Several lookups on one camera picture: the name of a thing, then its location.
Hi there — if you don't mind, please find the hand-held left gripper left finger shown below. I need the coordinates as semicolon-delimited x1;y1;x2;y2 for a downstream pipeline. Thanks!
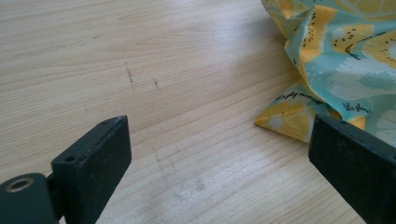
50;115;133;224

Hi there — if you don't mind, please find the teal yellow fruit print cloth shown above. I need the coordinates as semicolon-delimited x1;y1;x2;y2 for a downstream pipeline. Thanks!
254;0;396;147

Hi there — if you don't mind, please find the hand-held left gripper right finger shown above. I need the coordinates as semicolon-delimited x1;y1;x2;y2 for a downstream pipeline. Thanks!
307;113;396;224

